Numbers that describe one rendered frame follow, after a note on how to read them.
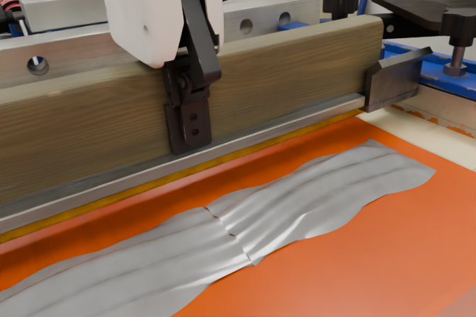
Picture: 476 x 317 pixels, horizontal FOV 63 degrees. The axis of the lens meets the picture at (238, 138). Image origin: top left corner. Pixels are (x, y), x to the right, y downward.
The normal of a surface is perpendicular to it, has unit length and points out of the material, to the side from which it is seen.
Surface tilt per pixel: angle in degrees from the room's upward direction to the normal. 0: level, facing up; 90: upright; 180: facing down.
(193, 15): 61
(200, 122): 90
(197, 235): 31
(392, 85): 90
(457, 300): 0
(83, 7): 90
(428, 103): 90
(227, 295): 0
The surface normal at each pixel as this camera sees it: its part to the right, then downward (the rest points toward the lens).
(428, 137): -0.05, -0.88
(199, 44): 0.43, -0.08
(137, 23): -0.82, 0.30
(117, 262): 0.18, -0.51
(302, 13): 0.52, 0.38
